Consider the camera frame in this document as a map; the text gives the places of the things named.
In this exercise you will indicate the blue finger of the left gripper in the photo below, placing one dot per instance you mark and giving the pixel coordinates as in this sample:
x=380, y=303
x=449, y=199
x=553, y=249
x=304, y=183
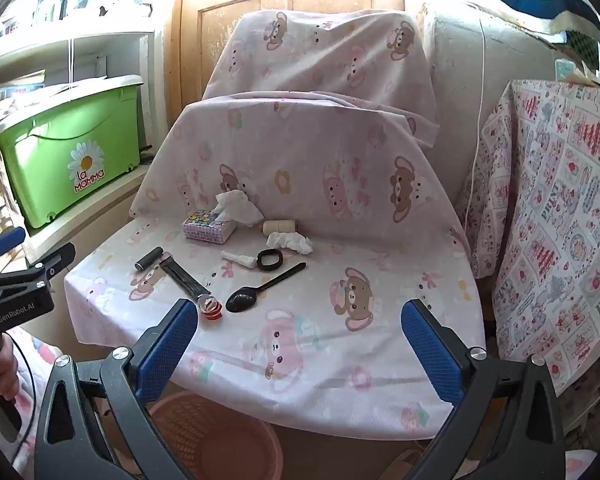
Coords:
x=0, y=245
x=50, y=265

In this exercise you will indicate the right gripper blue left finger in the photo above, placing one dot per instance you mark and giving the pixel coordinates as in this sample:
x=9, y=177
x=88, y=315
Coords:
x=159, y=350

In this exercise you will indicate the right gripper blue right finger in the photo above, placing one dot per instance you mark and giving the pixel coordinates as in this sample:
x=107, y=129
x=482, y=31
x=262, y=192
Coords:
x=439, y=351

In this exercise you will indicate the red white candy wrapper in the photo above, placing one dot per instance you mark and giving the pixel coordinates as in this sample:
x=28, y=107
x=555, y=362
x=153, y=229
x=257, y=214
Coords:
x=209, y=307

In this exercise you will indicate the long black wrapper strip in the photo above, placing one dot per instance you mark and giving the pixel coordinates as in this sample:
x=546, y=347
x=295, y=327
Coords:
x=192, y=288

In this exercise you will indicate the black cylindrical tube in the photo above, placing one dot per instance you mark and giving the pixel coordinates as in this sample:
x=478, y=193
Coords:
x=149, y=259

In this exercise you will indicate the pink plastic waste basket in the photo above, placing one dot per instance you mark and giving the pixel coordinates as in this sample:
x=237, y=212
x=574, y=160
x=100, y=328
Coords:
x=215, y=442

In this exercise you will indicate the black plastic spoon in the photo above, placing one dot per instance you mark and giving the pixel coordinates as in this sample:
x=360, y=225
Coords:
x=246, y=297

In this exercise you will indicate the white plastic wall plug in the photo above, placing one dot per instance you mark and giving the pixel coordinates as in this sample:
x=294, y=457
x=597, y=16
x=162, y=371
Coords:
x=248, y=262

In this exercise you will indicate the colourful pocket tissue pack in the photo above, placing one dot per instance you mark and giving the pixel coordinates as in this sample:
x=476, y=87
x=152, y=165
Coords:
x=205, y=226

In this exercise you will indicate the white tissue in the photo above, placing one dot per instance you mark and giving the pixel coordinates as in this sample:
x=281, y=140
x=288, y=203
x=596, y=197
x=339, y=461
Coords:
x=290, y=240

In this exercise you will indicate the cream thread spool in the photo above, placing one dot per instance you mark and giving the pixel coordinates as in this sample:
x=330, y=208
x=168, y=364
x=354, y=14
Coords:
x=269, y=227

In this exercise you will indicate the white tissue sticking out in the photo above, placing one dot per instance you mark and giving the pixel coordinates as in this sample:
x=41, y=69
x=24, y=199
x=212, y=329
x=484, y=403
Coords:
x=236, y=206

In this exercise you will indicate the person's left hand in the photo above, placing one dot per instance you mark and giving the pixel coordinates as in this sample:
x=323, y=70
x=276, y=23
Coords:
x=9, y=381

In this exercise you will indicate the green plastic storage box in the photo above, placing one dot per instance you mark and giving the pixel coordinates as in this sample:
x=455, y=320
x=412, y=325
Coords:
x=62, y=142

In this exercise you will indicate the patchwork print fabric cover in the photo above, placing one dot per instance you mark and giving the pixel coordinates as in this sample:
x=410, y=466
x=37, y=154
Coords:
x=531, y=207

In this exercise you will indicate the pink bear print chair cover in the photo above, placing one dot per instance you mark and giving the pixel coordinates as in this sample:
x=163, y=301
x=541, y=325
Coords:
x=323, y=119

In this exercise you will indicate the white shelf unit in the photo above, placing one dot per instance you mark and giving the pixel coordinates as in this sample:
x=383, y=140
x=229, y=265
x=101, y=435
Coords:
x=47, y=42

